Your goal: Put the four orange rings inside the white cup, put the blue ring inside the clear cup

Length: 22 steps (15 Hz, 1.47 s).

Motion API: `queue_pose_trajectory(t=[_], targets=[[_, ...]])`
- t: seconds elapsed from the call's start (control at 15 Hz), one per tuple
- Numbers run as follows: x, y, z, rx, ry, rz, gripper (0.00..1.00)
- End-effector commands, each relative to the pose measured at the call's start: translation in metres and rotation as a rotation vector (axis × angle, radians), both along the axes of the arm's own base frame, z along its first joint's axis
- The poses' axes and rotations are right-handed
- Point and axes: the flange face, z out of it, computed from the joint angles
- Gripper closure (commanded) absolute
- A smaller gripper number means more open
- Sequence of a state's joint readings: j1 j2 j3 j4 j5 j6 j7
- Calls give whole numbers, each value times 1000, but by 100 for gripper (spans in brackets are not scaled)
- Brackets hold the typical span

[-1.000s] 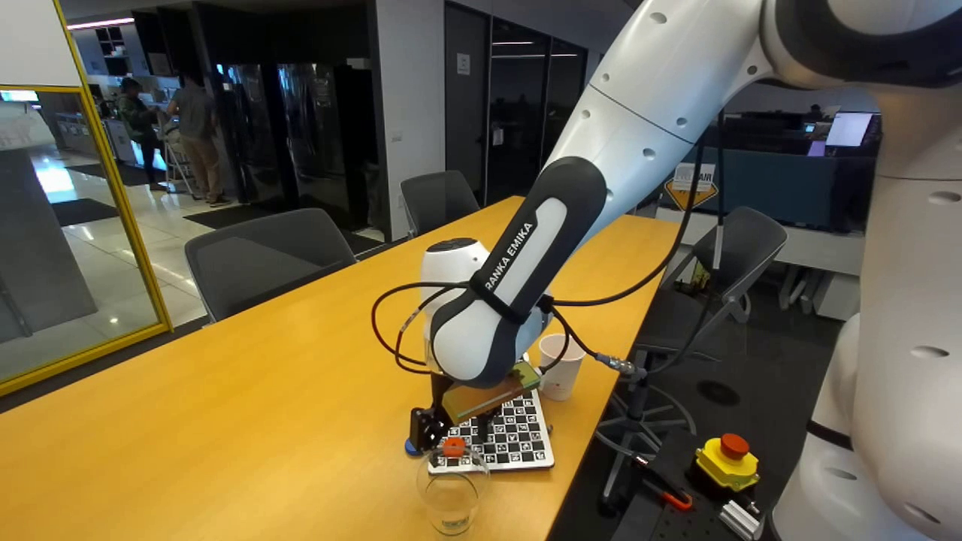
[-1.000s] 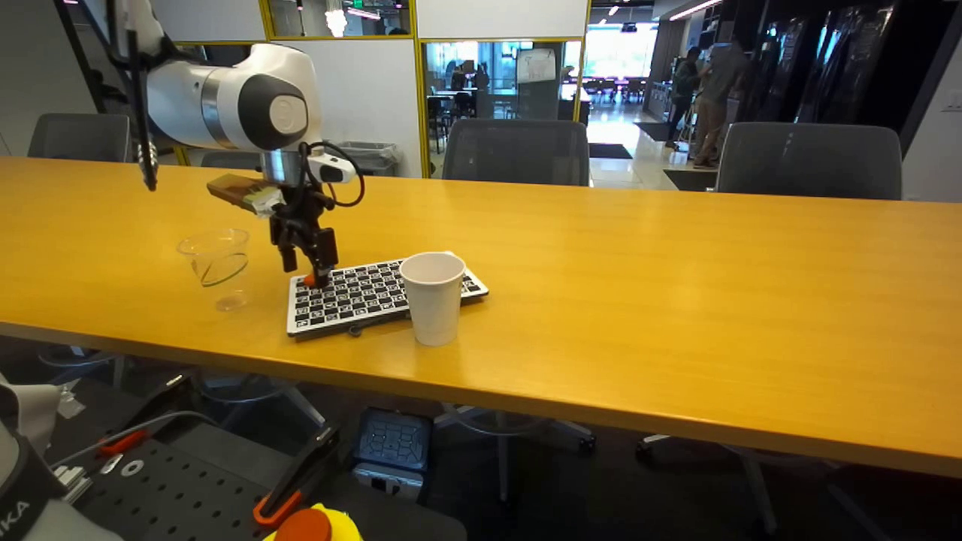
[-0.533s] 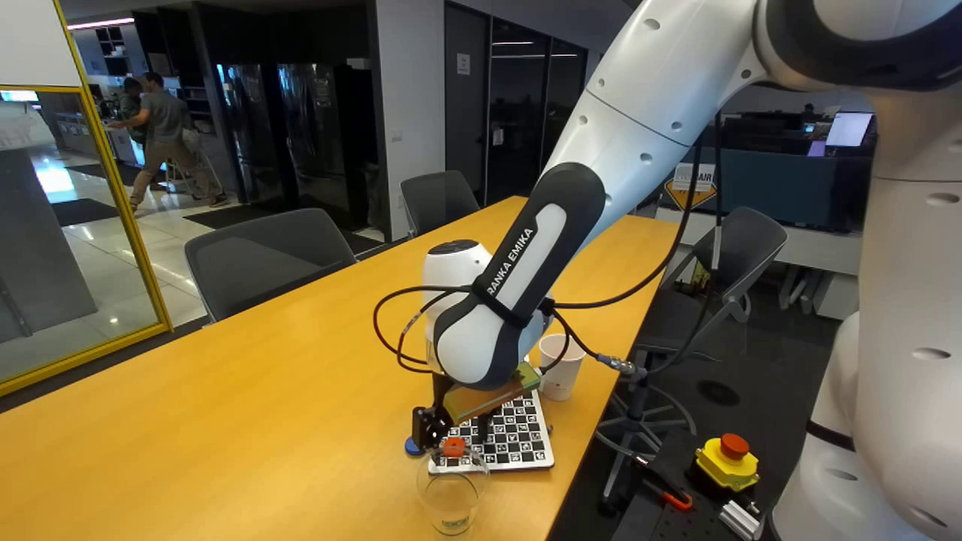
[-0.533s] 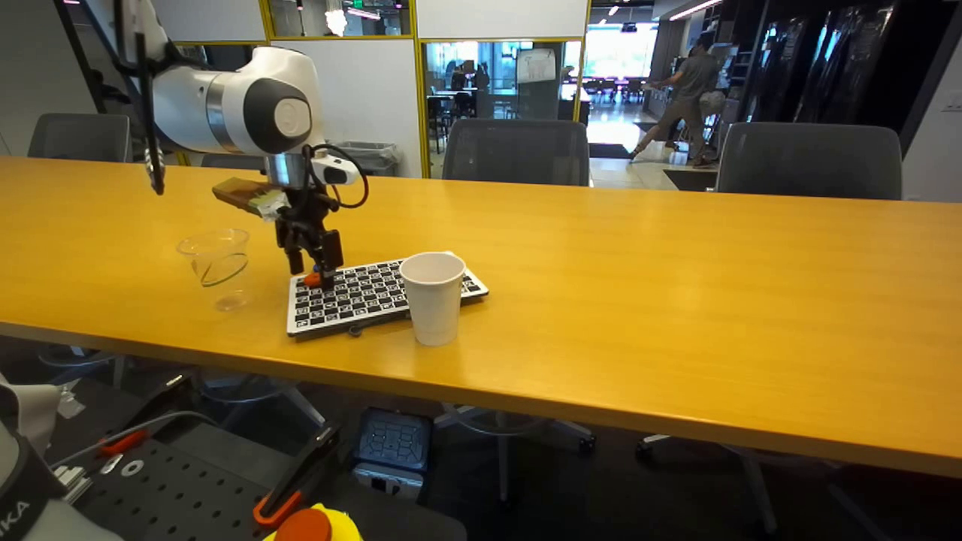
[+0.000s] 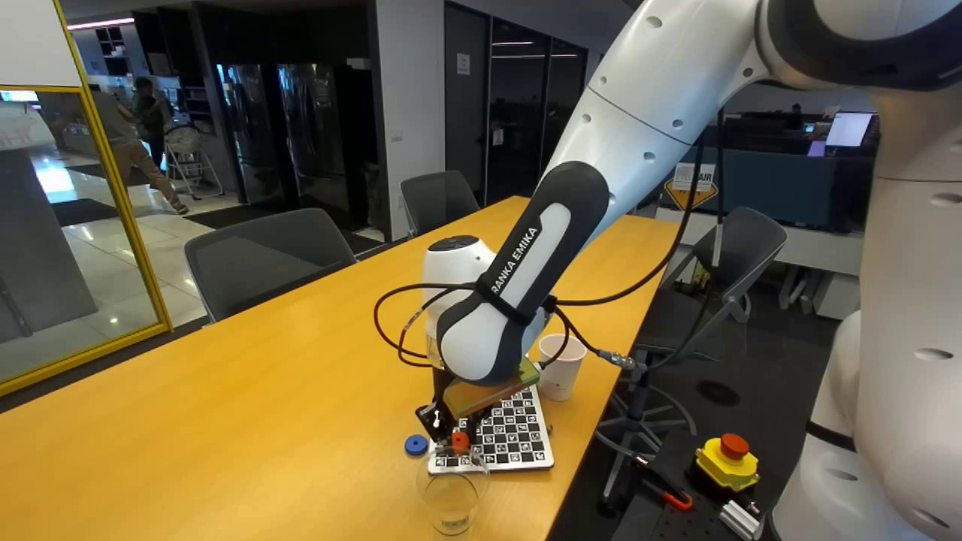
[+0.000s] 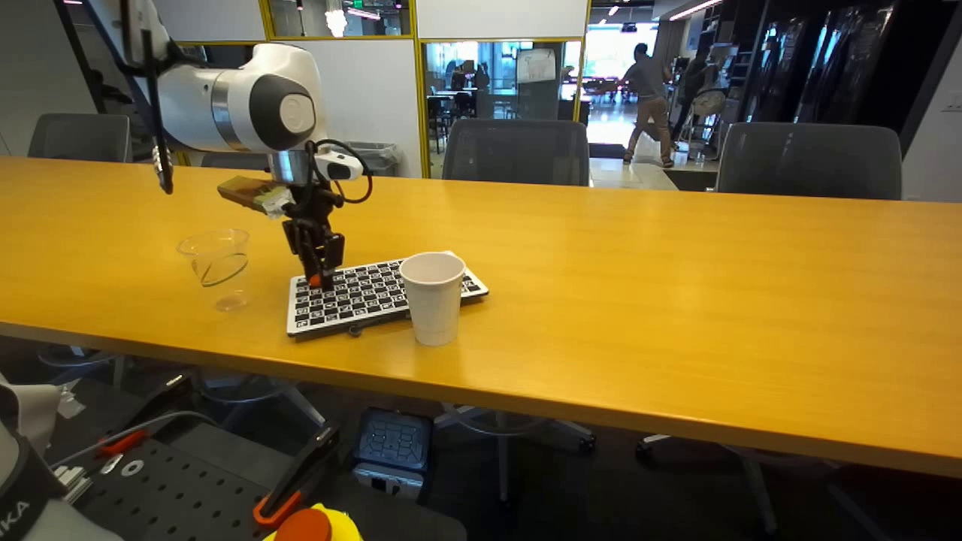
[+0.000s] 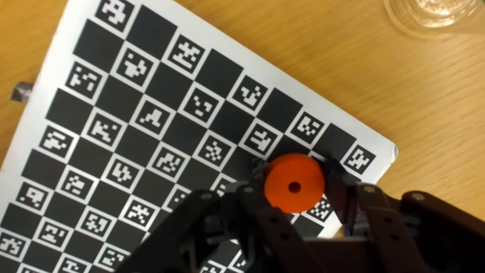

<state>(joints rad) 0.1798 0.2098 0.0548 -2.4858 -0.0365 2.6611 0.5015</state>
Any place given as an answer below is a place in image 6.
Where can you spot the white paper cup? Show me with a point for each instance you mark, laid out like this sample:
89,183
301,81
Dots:
435,297

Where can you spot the yellow emergency stop button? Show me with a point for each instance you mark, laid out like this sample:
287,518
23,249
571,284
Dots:
316,528

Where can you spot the clear plastic cup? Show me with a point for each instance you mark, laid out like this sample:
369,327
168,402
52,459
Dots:
214,263

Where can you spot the walking person dark clothes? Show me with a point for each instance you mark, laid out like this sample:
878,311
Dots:
648,106

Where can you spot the grey mesh box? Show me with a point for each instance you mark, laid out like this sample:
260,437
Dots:
392,453

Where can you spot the grey chair behind glass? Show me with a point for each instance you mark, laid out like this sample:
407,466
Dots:
376,160

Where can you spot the black orange clamp tool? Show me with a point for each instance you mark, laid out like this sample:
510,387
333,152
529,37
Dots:
296,477

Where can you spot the yellow framed glass partition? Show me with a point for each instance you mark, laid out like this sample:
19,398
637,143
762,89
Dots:
379,100

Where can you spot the checkered marker board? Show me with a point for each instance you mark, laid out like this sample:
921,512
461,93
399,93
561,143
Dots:
363,297

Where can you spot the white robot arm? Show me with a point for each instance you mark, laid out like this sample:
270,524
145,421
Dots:
200,106

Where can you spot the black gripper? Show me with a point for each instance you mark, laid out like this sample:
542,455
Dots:
309,214

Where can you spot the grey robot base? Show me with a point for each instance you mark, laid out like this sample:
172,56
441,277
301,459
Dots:
19,505

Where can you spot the grey office chair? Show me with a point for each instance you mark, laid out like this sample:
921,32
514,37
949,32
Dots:
516,152
80,136
809,156

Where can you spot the black perforated plate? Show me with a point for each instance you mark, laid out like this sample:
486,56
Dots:
181,490

